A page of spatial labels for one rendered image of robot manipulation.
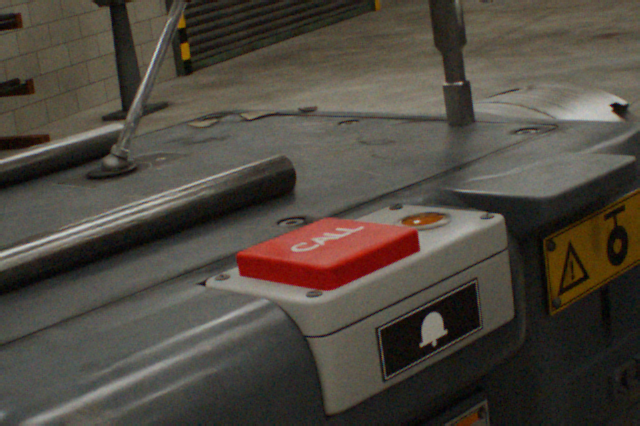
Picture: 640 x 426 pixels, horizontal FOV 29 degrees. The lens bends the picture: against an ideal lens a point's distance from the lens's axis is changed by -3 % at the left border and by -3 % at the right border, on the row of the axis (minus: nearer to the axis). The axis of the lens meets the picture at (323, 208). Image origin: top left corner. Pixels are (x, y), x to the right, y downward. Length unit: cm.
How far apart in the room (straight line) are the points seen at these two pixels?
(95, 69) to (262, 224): 1017
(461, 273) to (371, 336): 6
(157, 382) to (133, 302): 8
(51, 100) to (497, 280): 979
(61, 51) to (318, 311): 999
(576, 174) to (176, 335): 26
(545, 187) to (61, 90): 985
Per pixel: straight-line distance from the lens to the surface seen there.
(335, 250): 55
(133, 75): 976
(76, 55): 1063
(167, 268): 61
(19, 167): 89
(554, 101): 102
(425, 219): 61
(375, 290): 54
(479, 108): 100
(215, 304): 54
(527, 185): 66
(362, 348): 54
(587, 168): 69
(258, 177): 70
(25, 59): 1015
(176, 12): 87
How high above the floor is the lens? 142
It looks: 14 degrees down
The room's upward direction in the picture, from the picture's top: 9 degrees counter-clockwise
